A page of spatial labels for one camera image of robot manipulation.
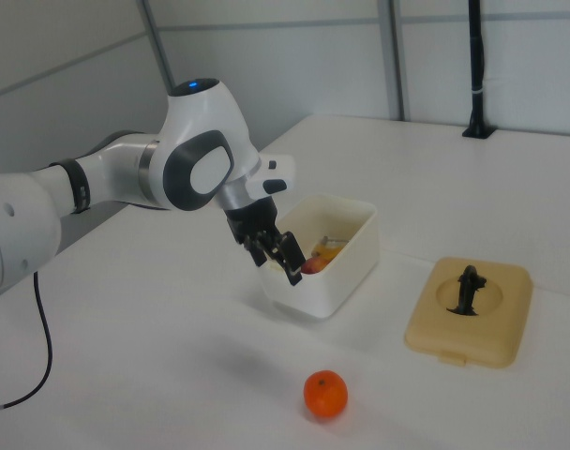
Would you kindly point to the orange toy fruit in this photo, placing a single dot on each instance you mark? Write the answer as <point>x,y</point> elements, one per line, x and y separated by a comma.
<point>325,394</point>

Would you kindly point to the yellow toy item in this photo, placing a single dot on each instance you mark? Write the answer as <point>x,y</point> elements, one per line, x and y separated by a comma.
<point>329,250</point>

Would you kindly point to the tan plastic container lid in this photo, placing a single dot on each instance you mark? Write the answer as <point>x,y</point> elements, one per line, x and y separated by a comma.
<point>496,337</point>

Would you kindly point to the thin grey partition post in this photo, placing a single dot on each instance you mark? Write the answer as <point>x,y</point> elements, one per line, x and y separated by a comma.
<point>156,42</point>

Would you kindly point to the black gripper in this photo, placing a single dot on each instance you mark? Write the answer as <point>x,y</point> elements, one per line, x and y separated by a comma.
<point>254,218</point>

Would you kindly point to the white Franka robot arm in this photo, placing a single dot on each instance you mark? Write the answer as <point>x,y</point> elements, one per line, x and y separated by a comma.
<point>196,122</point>

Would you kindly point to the black pole with base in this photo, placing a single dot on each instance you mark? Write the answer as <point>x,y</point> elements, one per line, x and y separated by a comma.
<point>476,56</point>

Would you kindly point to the wide grey partition post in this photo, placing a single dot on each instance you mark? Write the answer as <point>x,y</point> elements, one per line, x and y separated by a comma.
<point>396,56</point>

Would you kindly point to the red toy apple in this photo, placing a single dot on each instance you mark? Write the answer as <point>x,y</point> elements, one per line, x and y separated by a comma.
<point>314,265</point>

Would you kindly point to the white plastic container box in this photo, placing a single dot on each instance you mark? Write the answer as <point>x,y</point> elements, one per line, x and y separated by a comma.
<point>346,276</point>

